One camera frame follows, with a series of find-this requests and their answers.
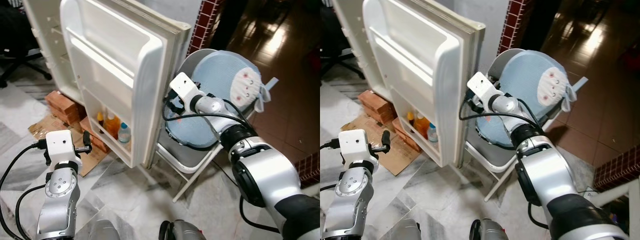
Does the white fridge door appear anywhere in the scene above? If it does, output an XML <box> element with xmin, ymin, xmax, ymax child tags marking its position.
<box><xmin>362</xmin><ymin>0</ymin><xmax>486</xmax><ymax>168</ymax></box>
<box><xmin>60</xmin><ymin>0</ymin><xmax>192</xmax><ymax>170</ymax></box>

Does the orange juice bottle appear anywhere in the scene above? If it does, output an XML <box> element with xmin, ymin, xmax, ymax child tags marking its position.
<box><xmin>414</xmin><ymin>112</ymin><xmax>431</xmax><ymax>140</ymax></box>
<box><xmin>105</xmin><ymin>114</ymin><xmax>121</xmax><ymax>140</ymax></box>

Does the brown cardboard sheet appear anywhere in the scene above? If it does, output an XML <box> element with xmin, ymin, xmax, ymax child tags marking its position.
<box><xmin>27</xmin><ymin>115</ymin><xmax>108</xmax><ymax>177</ymax></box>
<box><xmin>342</xmin><ymin>114</ymin><xmax>421</xmax><ymax>177</ymax></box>

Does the blue cap water bottle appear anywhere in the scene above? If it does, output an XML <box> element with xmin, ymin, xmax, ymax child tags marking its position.
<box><xmin>426</xmin><ymin>122</ymin><xmax>440</xmax><ymax>146</ymax></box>
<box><xmin>118</xmin><ymin>122</ymin><xmax>132</xmax><ymax>146</ymax></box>

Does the white folding chair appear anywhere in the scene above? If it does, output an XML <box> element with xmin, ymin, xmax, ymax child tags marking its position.
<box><xmin>150</xmin><ymin>48</ymin><xmax>261</xmax><ymax>203</ymax></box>
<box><xmin>462</xmin><ymin>48</ymin><xmax>571</xmax><ymax>203</ymax></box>

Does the grey robot left leg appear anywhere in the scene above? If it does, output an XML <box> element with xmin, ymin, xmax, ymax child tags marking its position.
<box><xmin>392</xmin><ymin>219</ymin><xmax>423</xmax><ymax>240</ymax></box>
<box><xmin>90</xmin><ymin>219</ymin><xmax>121</xmax><ymax>240</ymax></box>

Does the grey robot leg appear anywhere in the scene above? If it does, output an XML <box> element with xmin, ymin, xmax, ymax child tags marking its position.
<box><xmin>159</xmin><ymin>220</ymin><xmax>207</xmax><ymax>240</ymax></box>
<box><xmin>392</xmin><ymin>219</ymin><xmax>423</xmax><ymax>240</ymax></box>
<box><xmin>469</xmin><ymin>219</ymin><xmax>511</xmax><ymax>240</ymax></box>
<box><xmin>90</xmin><ymin>219</ymin><xmax>121</xmax><ymax>240</ymax></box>

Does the black office chair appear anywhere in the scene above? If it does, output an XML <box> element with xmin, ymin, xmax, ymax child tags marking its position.
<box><xmin>320</xmin><ymin>5</ymin><xmax>366</xmax><ymax>81</ymax></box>
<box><xmin>0</xmin><ymin>5</ymin><xmax>53</xmax><ymax>88</ymax></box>

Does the grey robot right leg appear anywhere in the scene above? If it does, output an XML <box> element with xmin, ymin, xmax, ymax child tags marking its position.
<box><xmin>159</xmin><ymin>220</ymin><xmax>207</xmax><ymax>240</ymax></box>
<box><xmin>469</xmin><ymin>219</ymin><xmax>511</xmax><ymax>240</ymax></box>

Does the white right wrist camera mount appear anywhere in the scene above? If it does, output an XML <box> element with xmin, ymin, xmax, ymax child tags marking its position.
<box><xmin>169</xmin><ymin>72</ymin><xmax>201</xmax><ymax>113</ymax></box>
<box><xmin>466</xmin><ymin>71</ymin><xmax>501</xmax><ymax>108</ymax></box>

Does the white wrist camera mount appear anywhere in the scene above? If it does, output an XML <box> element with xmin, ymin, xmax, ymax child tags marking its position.
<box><xmin>45</xmin><ymin>130</ymin><xmax>82</xmax><ymax>168</ymax></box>
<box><xmin>169</xmin><ymin>72</ymin><xmax>201</xmax><ymax>113</ymax></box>
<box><xmin>338</xmin><ymin>129</ymin><xmax>379</xmax><ymax>168</ymax></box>
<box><xmin>466</xmin><ymin>71</ymin><xmax>501</xmax><ymax>108</ymax></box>

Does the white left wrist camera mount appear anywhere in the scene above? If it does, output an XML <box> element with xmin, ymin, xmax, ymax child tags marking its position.
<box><xmin>45</xmin><ymin>130</ymin><xmax>82</xmax><ymax>168</ymax></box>
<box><xmin>338</xmin><ymin>129</ymin><xmax>379</xmax><ymax>168</ymax></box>

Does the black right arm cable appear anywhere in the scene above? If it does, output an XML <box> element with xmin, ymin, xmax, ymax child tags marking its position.
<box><xmin>527</xmin><ymin>200</ymin><xmax>551</xmax><ymax>231</ymax></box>
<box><xmin>161</xmin><ymin>95</ymin><xmax>251</xmax><ymax>136</ymax></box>
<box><xmin>459</xmin><ymin>94</ymin><xmax>526</xmax><ymax>151</ymax></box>
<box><xmin>238</xmin><ymin>195</ymin><xmax>281</xmax><ymax>235</ymax></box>

